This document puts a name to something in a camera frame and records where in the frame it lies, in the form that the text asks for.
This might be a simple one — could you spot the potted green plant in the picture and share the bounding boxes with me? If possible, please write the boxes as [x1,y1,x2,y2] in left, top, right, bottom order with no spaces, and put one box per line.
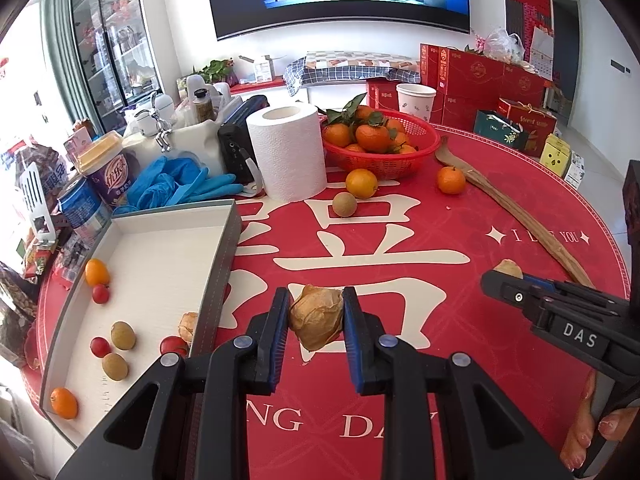
[193,59,236,84]

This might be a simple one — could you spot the physalis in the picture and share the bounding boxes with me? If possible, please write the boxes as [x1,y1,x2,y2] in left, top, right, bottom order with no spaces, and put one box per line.
[288,284,346,352]
[178,312,200,346]
[494,259,524,280]

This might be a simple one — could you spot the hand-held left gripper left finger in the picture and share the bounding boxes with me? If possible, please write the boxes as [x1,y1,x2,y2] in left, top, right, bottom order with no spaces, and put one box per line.
[55,287,296,480]

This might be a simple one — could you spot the brown bottle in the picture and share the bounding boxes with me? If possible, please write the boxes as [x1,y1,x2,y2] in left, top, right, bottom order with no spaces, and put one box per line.
[192,88,215,124]

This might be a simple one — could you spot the dark green gift bag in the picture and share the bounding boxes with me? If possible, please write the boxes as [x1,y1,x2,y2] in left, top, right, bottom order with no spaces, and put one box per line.
[473,110,532,149]

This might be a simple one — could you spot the blue rubber gloves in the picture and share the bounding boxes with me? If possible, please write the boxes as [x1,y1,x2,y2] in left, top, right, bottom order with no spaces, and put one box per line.
[120,156,244,211]

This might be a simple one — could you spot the red gift carton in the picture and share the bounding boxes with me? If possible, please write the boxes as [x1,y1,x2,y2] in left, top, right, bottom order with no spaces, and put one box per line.
[437,46,506,97]
[502,62,547,109]
[420,43,441,89]
[430,92,479,132]
[366,78,401,110]

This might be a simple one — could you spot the clear plastic bag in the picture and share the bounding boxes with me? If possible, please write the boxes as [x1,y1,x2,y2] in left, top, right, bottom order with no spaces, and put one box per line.
[469,27,526,64]

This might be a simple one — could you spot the white paper towel roll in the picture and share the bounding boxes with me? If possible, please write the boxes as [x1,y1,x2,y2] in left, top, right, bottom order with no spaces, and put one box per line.
[246,104,329,204]

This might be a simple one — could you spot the yellowish orange with stem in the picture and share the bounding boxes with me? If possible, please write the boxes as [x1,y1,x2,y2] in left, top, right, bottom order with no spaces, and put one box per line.
[84,258,110,287]

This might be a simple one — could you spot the small white box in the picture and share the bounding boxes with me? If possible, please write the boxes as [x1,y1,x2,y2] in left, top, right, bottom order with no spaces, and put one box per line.
[252,57,275,84]

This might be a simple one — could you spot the red wall decoration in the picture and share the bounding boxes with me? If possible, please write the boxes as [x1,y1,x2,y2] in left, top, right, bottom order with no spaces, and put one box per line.
[500,0,554,51]

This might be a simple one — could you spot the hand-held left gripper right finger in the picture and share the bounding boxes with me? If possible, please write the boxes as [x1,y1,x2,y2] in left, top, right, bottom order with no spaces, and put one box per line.
[342,286,578,480]

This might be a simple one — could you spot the red plastic basket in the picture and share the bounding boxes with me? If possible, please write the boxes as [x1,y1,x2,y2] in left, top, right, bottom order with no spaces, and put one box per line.
[320,109,442,180]

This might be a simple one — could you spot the red snack packet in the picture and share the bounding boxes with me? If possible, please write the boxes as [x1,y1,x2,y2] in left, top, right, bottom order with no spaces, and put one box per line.
[22,239,67,282]

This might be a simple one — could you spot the white plastic clip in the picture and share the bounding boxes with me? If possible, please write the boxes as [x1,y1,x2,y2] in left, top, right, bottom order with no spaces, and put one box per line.
[20,162,57,249]

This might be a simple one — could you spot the glass door cabinet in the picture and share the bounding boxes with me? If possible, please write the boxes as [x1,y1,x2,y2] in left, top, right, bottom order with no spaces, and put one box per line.
[40,0,164,137]

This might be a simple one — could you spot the tangerine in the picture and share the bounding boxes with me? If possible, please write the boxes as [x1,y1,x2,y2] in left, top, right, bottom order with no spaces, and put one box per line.
[437,166,467,195]
[345,168,379,200]
[50,386,79,420]

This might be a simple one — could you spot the yellow carton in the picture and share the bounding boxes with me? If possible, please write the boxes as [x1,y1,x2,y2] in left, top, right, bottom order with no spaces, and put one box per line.
[540,134,574,177]

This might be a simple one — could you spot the wooden back scratcher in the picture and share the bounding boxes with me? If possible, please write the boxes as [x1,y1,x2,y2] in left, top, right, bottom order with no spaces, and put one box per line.
[434,135,597,289]

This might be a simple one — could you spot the dark striped case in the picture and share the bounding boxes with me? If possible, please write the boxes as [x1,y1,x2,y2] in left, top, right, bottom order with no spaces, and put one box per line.
[220,95,271,127]

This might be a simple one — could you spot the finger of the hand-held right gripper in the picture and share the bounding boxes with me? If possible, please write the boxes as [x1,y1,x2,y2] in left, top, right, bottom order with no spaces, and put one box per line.
[522,276,631,312]
[481,269,557,319]

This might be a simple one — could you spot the black portable speaker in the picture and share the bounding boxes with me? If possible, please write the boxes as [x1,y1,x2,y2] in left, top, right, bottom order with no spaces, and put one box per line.
[217,122,259,186]

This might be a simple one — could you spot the wall calendar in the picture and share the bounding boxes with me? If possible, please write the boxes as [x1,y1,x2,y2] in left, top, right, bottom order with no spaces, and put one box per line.
[529,27,556,81]

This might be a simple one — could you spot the purple yogurt cup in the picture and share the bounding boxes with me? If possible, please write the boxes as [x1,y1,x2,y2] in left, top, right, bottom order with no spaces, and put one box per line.
[75,130,139,207]

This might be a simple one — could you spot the white printed paper cup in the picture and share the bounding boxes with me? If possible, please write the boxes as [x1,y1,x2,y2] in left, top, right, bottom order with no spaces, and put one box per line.
[396,83,438,124]

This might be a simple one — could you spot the small white carton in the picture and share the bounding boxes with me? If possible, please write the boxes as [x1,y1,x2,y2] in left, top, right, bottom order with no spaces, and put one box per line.
[565,152,586,189]

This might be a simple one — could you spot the printed snack bag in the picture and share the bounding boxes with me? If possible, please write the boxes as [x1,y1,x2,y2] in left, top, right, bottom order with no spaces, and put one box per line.
[0,141,69,196]

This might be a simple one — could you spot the pile of leafy tangerines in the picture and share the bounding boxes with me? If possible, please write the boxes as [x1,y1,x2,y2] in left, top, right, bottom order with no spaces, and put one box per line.
[322,93,419,155]

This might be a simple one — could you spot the small green-brown kiwi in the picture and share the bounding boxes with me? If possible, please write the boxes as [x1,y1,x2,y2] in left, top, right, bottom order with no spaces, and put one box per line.
[102,352,129,380]
[110,321,136,351]
[332,192,357,218]

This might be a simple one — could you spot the person's right hand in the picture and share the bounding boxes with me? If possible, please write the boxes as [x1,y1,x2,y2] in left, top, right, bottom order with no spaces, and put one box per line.
[560,371,640,471]

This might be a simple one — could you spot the red gift box with handle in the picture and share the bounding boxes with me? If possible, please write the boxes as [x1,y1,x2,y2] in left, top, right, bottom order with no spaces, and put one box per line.
[497,97,558,157]

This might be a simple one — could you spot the grey box tray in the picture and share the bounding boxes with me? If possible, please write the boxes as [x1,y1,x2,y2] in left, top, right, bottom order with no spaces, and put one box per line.
[39,199,242,449]

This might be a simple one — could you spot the blue drink can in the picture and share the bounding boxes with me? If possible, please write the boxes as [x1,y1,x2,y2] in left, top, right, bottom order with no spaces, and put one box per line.
[57,177,114,242]

